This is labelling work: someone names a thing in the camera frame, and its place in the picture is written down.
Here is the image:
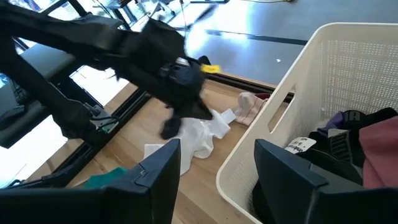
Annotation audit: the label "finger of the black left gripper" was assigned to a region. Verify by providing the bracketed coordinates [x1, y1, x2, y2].
[183, 98, 214, 121]
[159, 114, 183, 141]

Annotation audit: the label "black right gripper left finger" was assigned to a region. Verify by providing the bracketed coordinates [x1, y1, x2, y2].
[104, 138, 182, 224]

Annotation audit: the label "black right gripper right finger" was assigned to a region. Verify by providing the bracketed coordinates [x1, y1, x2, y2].
[253, 138, 329, 224]

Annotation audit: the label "white cloth with label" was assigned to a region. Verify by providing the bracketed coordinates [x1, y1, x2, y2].
[143, 108, 237, 177]

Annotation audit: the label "teal garment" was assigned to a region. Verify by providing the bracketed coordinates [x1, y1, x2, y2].
[82, 167, 129, 190]

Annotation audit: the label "cream pink sock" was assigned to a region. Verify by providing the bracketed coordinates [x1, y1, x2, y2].
[233, 91, 268, 127]

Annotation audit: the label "dark clothes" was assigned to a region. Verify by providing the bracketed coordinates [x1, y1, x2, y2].
[328, 110, 368, 167]

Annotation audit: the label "purple fleece cloth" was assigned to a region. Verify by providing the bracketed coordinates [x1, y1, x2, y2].
[317, 111, 346, 135]

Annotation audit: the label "white plastic laundry basket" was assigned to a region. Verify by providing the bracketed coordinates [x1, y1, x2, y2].
[216, 22, 398, 224]

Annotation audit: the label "mauve garment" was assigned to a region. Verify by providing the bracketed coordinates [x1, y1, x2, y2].
[359, 115, 398, 189]

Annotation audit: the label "large black garment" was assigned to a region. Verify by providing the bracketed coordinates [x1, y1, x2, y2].
[306, 107, 398, 186]

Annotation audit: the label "pile of mixed clothes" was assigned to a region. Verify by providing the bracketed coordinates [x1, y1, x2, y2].
[6, 72, 295, 189]

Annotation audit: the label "dark grey desk top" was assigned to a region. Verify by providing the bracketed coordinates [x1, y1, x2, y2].
[18, 42, 77, 82]

